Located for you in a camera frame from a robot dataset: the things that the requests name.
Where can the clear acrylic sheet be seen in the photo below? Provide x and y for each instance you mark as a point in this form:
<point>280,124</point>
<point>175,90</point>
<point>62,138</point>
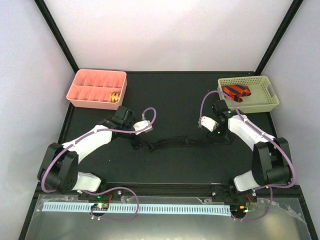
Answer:
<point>277,219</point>

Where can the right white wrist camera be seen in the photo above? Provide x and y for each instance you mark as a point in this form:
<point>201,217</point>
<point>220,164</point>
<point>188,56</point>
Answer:
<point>208,123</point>

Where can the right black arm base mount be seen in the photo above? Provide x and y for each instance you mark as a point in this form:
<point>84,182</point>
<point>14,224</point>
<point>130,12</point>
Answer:
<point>228,195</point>

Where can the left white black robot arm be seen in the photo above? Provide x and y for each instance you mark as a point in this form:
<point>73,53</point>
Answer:
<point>59,170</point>

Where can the right black frame post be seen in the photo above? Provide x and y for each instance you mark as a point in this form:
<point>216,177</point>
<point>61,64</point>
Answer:
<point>280,32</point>

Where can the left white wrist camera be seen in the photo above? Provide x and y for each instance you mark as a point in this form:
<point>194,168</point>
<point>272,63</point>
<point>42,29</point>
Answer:
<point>143,126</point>

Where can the pink compartment organizer box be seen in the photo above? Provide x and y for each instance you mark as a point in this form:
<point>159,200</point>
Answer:
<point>91,88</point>

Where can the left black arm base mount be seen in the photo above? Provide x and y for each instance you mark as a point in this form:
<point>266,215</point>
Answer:
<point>104,193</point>

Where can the yellow black rolled tie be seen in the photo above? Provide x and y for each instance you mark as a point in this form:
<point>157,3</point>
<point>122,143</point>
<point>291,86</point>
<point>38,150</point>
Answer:
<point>114,97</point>

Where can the orange navy striped tie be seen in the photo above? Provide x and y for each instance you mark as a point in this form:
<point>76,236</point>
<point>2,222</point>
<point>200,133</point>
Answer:
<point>236,92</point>

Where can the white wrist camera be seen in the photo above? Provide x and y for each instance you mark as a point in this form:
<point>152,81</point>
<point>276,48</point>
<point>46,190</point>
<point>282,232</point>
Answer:
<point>208,123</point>
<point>143,126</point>

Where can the left black frame post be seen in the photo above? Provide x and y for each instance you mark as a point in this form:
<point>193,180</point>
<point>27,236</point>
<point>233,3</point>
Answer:
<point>51,23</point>

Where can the black frame post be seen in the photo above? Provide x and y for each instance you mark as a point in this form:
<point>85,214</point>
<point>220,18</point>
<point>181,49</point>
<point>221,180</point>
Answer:
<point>51,23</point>
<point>280,32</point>

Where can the green perforated plastic basket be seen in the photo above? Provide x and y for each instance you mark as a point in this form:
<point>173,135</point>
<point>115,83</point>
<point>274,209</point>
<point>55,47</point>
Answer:
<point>263,97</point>

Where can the light blue slotted cable duct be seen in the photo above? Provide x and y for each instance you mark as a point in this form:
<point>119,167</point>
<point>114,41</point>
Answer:
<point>131,208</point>

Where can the black necktie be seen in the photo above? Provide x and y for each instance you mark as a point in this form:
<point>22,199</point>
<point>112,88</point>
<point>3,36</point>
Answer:
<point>185,141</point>

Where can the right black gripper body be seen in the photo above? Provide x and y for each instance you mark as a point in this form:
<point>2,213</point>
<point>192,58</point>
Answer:
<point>219,137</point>

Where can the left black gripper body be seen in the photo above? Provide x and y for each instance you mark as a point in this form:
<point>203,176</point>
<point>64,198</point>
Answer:
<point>133,142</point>

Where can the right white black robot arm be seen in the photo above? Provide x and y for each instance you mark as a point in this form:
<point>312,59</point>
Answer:
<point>271,164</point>

